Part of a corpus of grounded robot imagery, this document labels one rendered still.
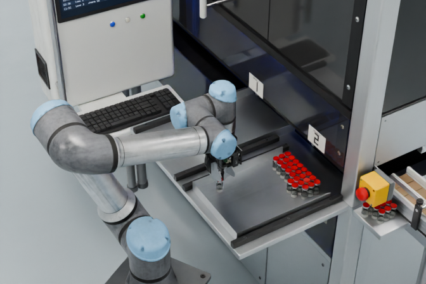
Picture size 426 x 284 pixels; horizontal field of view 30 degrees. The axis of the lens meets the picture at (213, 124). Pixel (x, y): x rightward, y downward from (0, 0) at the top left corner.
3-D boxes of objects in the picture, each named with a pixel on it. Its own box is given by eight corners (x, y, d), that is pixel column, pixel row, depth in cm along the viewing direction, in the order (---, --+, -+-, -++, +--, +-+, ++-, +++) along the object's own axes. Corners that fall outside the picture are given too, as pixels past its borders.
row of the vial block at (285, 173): (276, 165, 259) (277, 154, 256) (309, 198, 246) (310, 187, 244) (271, 168, 258) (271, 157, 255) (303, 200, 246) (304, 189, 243)
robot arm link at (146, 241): (141, 286, 217) (138, 252, 209) (119, 255, 226) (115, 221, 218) (179, 269, 222) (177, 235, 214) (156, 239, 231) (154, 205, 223)
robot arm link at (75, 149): (70, 153, 180) (244, 129, 207) (51, 127, 187) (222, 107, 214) (64, 194, 186) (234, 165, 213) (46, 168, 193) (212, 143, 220)
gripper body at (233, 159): (220, 174, 232) (220, 142, 225) (205, 158, 238) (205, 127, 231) (242, 165, 236) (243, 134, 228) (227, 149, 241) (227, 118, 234)
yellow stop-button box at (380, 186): (375, 186, 240) (378, 167, 235) (391, 200, 235) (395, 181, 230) (355, 194, 237) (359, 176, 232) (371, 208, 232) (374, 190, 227)
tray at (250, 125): (253, 92, 291) (253, 85, 289) (295, 130, 274) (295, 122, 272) (172, 122, 277) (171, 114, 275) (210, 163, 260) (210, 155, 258)
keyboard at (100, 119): (168, 90, 306) (167, 85, 304) (185, 109, 296) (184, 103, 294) (70, 121, 290) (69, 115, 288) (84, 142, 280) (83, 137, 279)
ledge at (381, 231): (387, 198, 250) (387, 194, 248) (415, 223, 241) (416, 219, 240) (352, 214, 244) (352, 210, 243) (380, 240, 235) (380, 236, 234)
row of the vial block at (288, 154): (287, 161, 260) (288, 150, 258) (321, 193, 248) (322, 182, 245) (282, 163, 260) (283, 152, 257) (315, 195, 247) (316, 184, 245)
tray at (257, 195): (281, 154, 264) (282, 146, 261) (329, 201, 246) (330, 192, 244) (192, 189, 250) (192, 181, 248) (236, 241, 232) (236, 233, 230)
